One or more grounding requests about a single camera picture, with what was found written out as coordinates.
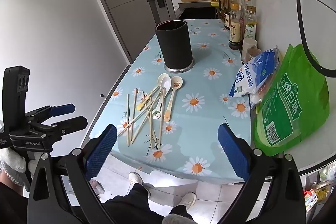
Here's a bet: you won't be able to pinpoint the small cups by wall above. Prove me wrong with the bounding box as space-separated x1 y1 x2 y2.
241 38 258 62

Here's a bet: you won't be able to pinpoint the person's white left shoe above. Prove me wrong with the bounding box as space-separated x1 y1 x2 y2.
129 172 151 198

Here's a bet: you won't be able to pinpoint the person's left forearm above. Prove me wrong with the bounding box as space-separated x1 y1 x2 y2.
0 169 30 198

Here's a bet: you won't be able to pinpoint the pile of wooden chopsticks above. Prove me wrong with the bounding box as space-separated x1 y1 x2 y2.
117 88 166 150

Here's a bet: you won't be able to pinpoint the row of condiment bottles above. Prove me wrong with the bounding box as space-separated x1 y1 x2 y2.
222 0 259 50

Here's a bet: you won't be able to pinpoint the colourful packets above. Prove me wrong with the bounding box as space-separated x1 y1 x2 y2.
303 162 336 206

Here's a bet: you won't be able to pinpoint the dark kitchen sink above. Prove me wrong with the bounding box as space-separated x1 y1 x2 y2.
175 2 219 20

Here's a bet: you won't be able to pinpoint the two white spoons on table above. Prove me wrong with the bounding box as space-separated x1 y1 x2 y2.
163 76 184 122

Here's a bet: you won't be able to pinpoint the blue and white salt bag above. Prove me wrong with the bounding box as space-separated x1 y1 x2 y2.
229 47 281 98

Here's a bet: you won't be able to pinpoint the black cylindrical utensil holder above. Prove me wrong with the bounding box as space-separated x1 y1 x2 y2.
155 20 195 74

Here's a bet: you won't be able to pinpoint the green sugar bag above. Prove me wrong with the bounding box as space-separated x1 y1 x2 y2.
252 44 330 157

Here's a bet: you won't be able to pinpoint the cream spoon yellow handle tip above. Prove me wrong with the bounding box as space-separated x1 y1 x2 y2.
136 73 168 111

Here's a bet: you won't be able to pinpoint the person's black pants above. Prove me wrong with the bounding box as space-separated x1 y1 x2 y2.
101 183 195 224

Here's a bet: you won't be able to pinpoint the white plastic bag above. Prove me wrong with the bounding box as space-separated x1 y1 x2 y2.
248 82 271 109

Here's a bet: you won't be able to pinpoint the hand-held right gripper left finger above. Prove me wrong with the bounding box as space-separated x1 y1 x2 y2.
28 124 118 224

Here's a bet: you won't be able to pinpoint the black cable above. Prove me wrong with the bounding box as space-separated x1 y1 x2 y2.
293 0 336 78

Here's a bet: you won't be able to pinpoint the person's white shoe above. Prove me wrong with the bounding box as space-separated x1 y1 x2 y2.
129 172 151 198
178 192 197 210

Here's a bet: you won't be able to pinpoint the blue daisy print tablecloth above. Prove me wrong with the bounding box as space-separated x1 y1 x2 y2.
88 19 253 184

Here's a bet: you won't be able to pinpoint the person's white right shoe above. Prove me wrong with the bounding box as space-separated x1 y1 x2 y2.
178 192 197 210

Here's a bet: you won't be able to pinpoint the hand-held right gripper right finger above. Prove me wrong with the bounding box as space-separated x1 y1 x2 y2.
217 123 306 224

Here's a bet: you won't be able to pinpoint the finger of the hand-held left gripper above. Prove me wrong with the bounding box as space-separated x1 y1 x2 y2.
25 104 76 120
29 115 89 136

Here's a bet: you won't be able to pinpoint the white spoon green print handle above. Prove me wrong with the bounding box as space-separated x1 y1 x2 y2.
152 76 172 119

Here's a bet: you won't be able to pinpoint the person's left hand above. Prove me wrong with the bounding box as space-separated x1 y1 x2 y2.
0 147 38 183

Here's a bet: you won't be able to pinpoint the clear spice jar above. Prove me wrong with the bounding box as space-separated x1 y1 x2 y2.
245 48 263 63

